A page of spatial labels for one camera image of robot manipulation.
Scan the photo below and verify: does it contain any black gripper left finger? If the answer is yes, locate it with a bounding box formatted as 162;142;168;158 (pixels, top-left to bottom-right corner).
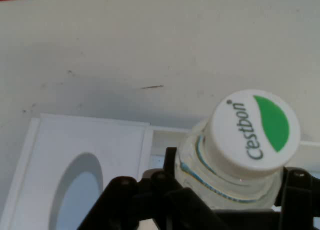
74;146;216;230

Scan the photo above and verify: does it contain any green label water bottle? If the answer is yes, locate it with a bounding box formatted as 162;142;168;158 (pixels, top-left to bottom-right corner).
174;87;302;211

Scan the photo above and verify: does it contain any white cardboard box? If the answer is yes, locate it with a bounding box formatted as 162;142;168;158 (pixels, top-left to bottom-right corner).
0;111;320;230

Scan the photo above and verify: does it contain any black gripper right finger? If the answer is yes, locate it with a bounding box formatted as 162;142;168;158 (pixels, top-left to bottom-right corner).
274;166;320;230

